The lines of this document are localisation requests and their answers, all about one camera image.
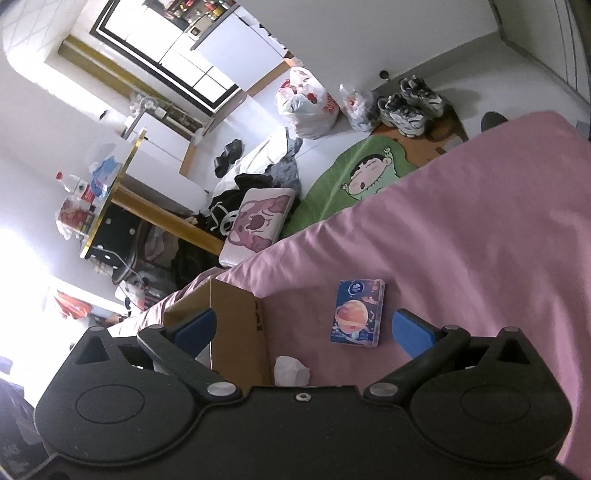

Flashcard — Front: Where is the blue planet tissue pack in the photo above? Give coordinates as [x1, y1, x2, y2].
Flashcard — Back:
[331, 279, 386, 347]

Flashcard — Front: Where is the white tissue bag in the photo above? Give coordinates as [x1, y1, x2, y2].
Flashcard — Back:
[273, 356, 311, 387]

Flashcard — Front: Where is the brown cardboard box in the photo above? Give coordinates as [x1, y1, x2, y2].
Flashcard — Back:
[163, 279, 273, 391]

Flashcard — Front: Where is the black clothes pile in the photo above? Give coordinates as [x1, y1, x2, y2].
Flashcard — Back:
[171, 174, 273, 288]

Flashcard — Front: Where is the black polka dot bag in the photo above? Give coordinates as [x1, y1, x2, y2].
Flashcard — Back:
[84, 204, 141, 274]

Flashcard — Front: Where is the pink bed sheet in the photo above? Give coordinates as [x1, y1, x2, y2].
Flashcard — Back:
[108, 110, 591, 476]

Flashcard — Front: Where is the pink bear cushion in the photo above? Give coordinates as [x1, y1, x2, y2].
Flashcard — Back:
[218, 188, 296, 268]

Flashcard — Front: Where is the red snack bag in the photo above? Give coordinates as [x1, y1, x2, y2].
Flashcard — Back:
[55, 196, 95, 239]

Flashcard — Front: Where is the water bottle red label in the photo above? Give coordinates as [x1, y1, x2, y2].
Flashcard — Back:
[55, 172, 95, 203]

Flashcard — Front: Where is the green cartoon leaf rug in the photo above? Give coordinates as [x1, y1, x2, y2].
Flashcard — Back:
[280, 135, 417, 238]

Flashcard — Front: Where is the blue white plastic bag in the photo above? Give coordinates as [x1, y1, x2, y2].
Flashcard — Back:
[84, 143, 121, 199]

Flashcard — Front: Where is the black slippers pair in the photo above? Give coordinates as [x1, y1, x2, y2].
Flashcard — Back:
[214, 139, 243, 179]

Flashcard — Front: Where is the round white gold table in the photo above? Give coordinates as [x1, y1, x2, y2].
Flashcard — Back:
[78, 128, 228, 260]

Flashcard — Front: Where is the black single slipper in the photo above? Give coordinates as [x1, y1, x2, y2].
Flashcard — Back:
[480, 111, 508, 133]

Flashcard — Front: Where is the white black sneaker left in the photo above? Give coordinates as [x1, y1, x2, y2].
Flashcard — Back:
[377, 93, 427, 138]

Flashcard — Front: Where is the white black sneaker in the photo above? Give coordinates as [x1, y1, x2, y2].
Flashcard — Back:
[377, 93, 427, 138]
[399, 75, 446, 118]

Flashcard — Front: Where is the small grey plastic bag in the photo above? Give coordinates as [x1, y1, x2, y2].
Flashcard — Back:
[339, 84, 381, 133]

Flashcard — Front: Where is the white black sneaker right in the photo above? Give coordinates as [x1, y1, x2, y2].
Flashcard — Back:
[399, 75, 446, 118]

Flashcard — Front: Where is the white red shopping bag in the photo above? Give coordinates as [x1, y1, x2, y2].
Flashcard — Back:
[276, 67, 339, 139]

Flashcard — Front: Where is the white kitchen cabinet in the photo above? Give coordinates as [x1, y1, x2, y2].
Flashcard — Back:
[133, 0, 297, 176]

